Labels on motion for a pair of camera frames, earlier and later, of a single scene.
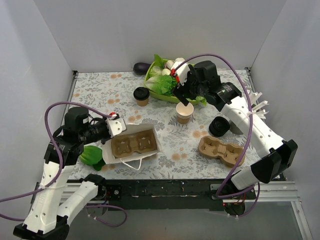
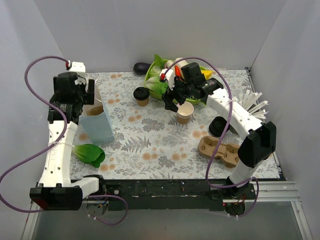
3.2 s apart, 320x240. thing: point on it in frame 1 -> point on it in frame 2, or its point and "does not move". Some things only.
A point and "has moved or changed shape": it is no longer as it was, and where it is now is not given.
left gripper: (104, 133) -> (90, 91)
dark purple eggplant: (140, 68) does not move
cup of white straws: (256, 104) does not move
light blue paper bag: (137, 141) has moved or changed shape
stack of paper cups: (184, 113) does not move
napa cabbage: (180, 59) does not move
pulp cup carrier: (123, 145) -> (96, 109)
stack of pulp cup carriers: (229, 153) does not move
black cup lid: (141, 93) does not move
